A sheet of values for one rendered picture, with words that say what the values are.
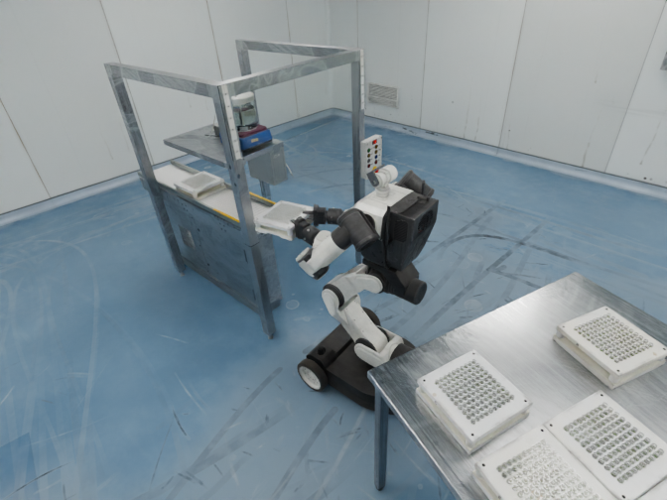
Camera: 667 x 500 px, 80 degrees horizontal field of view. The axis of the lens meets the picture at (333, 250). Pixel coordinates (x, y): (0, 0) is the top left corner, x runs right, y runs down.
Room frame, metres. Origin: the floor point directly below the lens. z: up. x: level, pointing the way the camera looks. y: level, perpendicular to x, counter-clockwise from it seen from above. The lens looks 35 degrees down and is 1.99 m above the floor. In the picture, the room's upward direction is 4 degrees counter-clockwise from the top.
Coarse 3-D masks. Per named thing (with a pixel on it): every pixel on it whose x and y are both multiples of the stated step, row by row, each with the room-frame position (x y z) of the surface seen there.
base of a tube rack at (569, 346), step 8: (560, 344) 0.97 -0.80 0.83; (568, 344) 0.96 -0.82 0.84; (576, 352) 0.92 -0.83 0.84; (584, 352) 0.92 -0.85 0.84; (584, 360) 0.88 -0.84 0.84; (592, 360) 0.88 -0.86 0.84; (664, 360) 0.86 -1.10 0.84; (592, 368) 0.85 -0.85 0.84; (600, 368) 0.85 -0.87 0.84; (640, 368) 0.84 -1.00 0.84; (648, 368) 0.83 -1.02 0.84; (600, 376) 0.82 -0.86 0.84; (608, 376) 0.81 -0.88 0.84; (624, 376) 0.81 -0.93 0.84; (632, 376) 0.81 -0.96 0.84; (608, 384) 0.79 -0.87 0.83; (616, 384) 0.78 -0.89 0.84
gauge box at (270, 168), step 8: (272, 152) 2.09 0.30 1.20; (280, 152) 2.14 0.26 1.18; (256, 160) 2.17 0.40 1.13; (264, 160) 2.12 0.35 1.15; (272, 160) 2.09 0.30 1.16; (280, 160) 2.13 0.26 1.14; (256, 168) 2.18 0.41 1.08; (264, 168) 2.13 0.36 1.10; (272, 168) 2.08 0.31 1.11; (280, 168) 2.13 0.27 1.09; (256, 176) 2.19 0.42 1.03; (264, 176) 2.13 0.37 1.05; (272, 176) 2.08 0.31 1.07; (280, 176) 2.12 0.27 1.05; (272, 184) 2.09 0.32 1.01
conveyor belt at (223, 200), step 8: (160, 168) 2.98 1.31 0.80; (168, 168) 2.97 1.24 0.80; (176, 168) 2.96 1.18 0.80; (160, 176) 2.82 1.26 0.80; (168, 176) 2.81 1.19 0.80; (176, 176) 2.80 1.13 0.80; (184, 176) 2.79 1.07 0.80; (168, 184) 2.67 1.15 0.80; (216, 192) 2.47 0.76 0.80; (224, 192) 2.47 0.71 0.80; (232, 192) 2.46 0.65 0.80; (200, 200) 2.37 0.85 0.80; (208, 200) 2.36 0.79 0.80; (216, 200) 2.36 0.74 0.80; (224, 200) 2.35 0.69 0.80; (232, 200) 2.34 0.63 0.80; (216, 208) 2.25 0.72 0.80; (224, 208) 2.24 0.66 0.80; (232, 208) 2.23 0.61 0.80; (256, 208) 2.21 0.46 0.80; (264, 208) 2.21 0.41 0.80; (232, 216) 2.13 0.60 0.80; (256, 216) 2.11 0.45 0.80
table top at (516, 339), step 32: (544, 288) 1.29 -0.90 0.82; (576, 288) 1.28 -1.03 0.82; (480, 320) 1.12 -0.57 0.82; (512, 320) 1.11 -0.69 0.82; (544, 320) 1.10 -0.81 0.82; (640, 320) 1.07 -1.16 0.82; (416, 352) 0.99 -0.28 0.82; (448, 352) 0.98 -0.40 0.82; (480, 352) 0.97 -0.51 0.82; (512, 352) 0.96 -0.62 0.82; (544, 352) 0.95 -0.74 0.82; (384, 384) 0.86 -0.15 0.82; (416, 384) 0.85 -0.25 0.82; (544, 384) 0.82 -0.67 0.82; (576, 384) 0.81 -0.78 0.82; (640, 384) 0.79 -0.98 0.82; (416, 416) 0.73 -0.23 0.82; (544, 416) 0.70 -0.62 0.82; (640, 416) 0.68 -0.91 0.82; (448, 448) 0.62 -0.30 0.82; (480, 448) 0.62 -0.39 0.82; (448, 480) 0.53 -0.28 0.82
